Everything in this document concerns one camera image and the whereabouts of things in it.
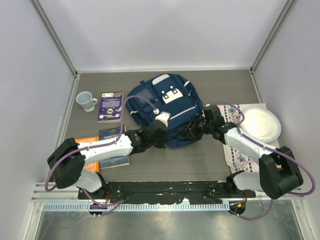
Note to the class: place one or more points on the white paper plate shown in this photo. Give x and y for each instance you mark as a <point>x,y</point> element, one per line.
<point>261,124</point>

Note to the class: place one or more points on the orange paperback book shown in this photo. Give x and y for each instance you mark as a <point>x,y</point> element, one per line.
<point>90,165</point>

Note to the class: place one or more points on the patterned white placemat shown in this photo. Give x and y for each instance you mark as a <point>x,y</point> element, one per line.
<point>241,146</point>

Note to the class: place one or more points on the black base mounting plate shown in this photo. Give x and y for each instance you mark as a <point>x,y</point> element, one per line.
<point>173,192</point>

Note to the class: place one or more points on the dark blue 1984 book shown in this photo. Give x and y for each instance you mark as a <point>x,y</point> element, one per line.
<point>113,149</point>

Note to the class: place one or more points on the light blue cup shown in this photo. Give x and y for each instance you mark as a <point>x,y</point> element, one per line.
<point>86,101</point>

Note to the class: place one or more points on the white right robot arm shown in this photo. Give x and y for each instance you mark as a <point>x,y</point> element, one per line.
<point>277,174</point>

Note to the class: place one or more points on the purple paperback book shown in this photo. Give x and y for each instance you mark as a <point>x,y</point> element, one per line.
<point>110,107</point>

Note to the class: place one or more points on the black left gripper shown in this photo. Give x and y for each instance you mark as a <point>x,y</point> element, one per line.
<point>161,145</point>

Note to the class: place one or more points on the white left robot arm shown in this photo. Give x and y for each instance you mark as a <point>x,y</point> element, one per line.
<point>67,163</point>

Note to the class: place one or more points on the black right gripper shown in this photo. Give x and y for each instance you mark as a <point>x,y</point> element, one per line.
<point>190,129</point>

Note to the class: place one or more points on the perforated metal rail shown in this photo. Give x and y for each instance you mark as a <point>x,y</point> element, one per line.
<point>82,206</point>

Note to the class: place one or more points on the navy blue student backpack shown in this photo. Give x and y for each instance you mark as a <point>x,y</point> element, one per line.
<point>170,93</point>

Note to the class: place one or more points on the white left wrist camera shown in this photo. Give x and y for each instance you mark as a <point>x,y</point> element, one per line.
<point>163,116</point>

